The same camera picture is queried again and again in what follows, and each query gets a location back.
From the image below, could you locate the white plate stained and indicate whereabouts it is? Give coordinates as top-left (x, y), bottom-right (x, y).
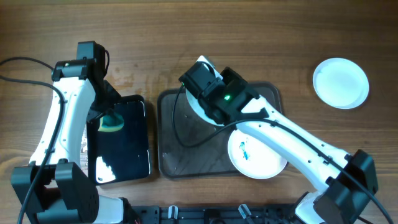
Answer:
top-left (185, 55), bottom-right (223, 126)
top-left (228, 130), bottom-right (288, 179)

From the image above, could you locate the white plate front stained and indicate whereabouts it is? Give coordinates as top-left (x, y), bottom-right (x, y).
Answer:
top-left (228, 130), bottom-right (288, 179)

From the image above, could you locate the dark brown serving tray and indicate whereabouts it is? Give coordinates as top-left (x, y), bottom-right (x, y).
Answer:
top-left (156, 81), bottom-right (284, 180)

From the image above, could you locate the left black cable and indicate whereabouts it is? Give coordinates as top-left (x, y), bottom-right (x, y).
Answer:
top-left (0, 56), bottom-right (111, 224)

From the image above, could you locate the green yellow sponge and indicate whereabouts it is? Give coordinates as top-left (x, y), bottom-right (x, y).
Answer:
top-left (98, 113), bottom-right (124, 133)

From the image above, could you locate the black water tray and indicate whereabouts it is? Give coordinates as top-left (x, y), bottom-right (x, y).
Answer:
top-left (86, 95), bottom-right (151, 185)

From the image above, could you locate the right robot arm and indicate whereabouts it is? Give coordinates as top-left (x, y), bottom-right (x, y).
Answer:
top-left (214, 67), bottom-right (380, 223)

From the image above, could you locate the black cable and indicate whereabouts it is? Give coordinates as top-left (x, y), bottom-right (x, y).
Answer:
top-left (172, 83), bottom-right (394, 224)
top-left (0, 56), bottom-right (111, 224)

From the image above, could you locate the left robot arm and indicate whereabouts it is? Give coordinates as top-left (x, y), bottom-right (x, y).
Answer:
top-left (11, 57), bottom-right (129, 223)

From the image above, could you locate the right black cable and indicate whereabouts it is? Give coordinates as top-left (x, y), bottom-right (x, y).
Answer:
top-left (172, 83), bottom-right (394, 224)

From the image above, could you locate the white plate back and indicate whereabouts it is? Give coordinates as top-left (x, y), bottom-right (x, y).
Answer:
top-left (312, 58), bottom-right (370, 110)

